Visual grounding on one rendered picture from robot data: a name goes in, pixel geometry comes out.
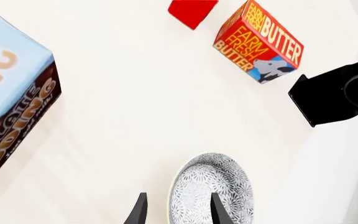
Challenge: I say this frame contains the red butter box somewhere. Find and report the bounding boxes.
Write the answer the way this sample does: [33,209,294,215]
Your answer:
[213,0,305,85]

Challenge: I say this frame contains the chocolate pudding box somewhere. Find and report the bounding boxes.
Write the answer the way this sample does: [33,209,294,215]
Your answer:
[0,9,63,194]

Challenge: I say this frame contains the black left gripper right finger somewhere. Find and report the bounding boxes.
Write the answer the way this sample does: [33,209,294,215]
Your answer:
[211,192,236,224]

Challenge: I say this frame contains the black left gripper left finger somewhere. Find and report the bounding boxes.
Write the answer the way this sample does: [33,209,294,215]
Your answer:
[123,192,149,224]

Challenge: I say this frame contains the black white patterned bowl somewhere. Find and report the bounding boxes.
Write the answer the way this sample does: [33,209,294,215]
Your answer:
[167,152,255,224]

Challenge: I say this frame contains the plain red box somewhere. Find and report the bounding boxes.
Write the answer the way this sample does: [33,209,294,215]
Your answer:
[167,0,220,30]

